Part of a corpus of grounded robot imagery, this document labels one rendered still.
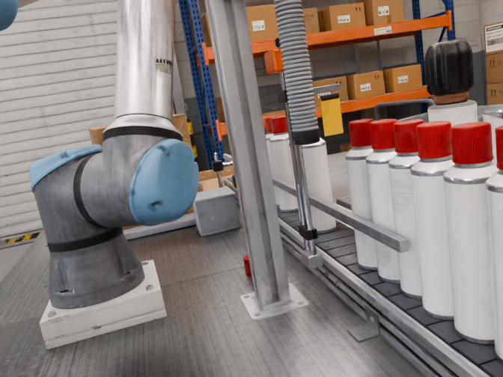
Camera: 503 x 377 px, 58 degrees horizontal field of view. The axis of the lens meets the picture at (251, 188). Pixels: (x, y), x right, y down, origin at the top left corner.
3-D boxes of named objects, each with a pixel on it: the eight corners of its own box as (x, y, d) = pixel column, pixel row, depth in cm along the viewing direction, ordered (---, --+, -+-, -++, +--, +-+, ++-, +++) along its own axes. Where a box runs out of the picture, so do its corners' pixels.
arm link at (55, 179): (85, 223, 82) (66, 149, 80) (144, 218, 76) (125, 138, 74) (28, 245, 71) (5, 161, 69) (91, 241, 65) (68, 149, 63)
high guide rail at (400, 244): (409, 251, 50) (407, 238, 50) (399, 253, 50) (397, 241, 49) (226, 157, 153) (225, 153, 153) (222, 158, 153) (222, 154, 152)
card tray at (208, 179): (275, 181, 160) (273, 170, 160) (203, 196, 155) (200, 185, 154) (254, 170, 189) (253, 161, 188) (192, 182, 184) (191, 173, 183)
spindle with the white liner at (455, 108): (495, 198, 85) (486, 34, 79) (453, 208, 84) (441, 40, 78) (462, 190, 94) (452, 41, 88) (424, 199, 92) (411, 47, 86)
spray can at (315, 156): (341, 229, 82) (327, 116, 78) (314, 235, 81) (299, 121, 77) (329, 222, 87) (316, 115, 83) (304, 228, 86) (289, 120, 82)
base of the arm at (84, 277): (150, 288, 71) (136, 227, 69) (47, 319, 66) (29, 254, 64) (139, 264, 85) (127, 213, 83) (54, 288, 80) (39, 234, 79)
